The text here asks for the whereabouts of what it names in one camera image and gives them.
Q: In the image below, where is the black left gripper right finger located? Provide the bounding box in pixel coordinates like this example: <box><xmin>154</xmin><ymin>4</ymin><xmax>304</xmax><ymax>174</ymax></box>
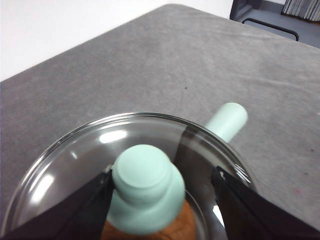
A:
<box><xmin>211</xmin><ymin>165</ymin><xmax>320</xmax><ymax>240</ymax></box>

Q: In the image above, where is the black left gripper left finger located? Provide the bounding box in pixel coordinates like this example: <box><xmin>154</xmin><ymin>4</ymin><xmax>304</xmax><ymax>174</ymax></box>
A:
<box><xmin>4</xmin><ymin>169</ymin><xmax>116</xmax><ymax>240</ymax></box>

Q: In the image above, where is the brown potato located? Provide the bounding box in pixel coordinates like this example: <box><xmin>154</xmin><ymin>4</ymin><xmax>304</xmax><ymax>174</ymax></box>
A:
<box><xmin>101</xmin><ymin>203</ymin><xmax>197</xmax><ymax>240</ymax></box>

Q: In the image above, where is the glass pot lid green knob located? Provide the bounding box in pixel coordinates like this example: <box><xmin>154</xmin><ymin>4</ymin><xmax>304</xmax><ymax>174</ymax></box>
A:
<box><xmin>2</xmin><ymin>111</ymin><xmax>256</xmax><ymax>240</ymax></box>

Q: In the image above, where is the grey ribbed panel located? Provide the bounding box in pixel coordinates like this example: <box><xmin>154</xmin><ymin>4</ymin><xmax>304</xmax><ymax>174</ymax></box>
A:
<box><xmin>281</xmin><ymin>0</ymin><xmax>320</xmax><ymax>22</ymax></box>

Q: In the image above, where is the green pot with handle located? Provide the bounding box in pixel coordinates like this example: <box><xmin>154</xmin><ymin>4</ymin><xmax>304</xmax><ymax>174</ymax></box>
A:
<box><xmin>203</xmin><ymin>101</ymin><xmax>249</xmax><ymax>141</ymax></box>

